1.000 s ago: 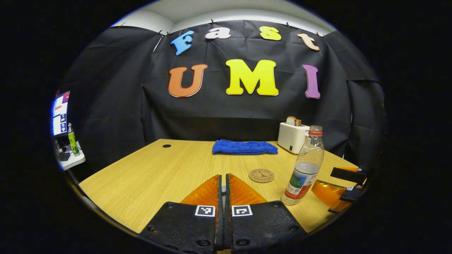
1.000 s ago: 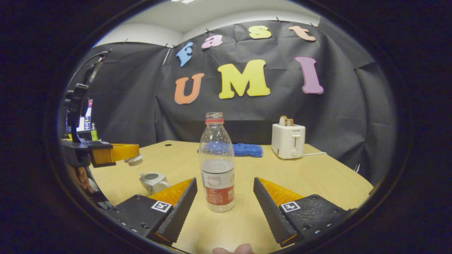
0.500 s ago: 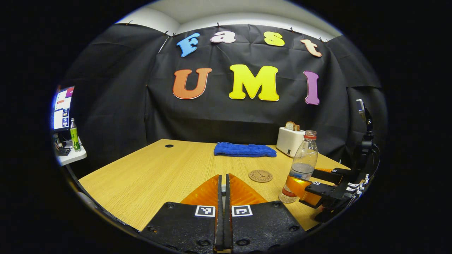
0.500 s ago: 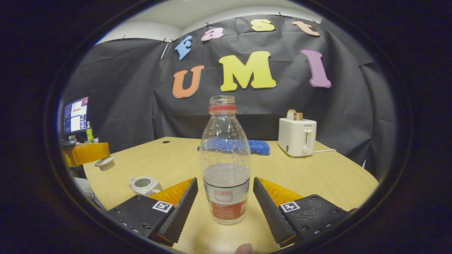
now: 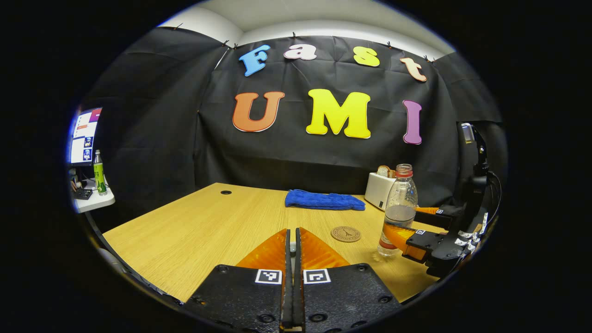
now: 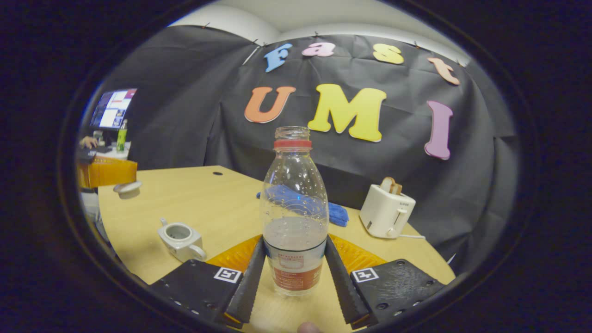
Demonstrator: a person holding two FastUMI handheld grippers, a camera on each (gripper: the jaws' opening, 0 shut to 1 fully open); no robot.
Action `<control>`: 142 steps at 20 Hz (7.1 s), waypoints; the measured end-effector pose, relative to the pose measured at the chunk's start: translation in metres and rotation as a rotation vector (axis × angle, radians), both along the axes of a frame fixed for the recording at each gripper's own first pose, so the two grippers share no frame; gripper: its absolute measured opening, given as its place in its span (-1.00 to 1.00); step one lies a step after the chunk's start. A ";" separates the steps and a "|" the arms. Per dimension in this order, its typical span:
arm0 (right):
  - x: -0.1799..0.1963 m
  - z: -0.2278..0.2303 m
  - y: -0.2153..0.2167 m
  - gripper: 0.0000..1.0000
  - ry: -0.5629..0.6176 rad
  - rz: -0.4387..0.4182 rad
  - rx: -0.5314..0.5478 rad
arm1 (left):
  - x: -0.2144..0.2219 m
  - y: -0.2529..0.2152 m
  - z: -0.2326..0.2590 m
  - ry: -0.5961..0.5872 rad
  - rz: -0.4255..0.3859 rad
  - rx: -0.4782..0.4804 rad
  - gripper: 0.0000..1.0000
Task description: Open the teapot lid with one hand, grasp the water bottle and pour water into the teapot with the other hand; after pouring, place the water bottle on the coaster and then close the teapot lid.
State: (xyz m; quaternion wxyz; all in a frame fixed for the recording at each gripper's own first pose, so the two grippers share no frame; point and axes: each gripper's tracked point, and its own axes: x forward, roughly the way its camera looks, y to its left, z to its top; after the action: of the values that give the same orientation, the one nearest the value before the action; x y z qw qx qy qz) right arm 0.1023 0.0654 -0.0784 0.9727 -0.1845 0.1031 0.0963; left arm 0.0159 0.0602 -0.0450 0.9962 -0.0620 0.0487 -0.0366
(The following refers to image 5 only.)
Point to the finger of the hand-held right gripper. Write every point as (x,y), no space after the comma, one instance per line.
(446,215)
(425,240)

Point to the bread slice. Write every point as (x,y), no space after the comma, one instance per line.
(384,171)

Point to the green drink bottle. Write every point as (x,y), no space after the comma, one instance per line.
(99,178)

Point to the blue cloth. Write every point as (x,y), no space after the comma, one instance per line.
(323,200)

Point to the round brown coaster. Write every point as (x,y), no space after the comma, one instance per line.
(346,234)

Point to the white toaster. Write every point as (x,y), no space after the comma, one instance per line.
(378,192)

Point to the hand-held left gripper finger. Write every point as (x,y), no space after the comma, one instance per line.
(299,296)
(287,296)

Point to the clear plastic water bottle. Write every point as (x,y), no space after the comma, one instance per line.
(397,203)

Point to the black keyboard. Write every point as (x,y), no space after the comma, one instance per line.
(83,194)

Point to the computer monitor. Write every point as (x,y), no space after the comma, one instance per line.
(85,136)

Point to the black backdrop cloth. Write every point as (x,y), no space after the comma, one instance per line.
(300,157)

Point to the white side table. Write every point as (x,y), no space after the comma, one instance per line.
(99,202)

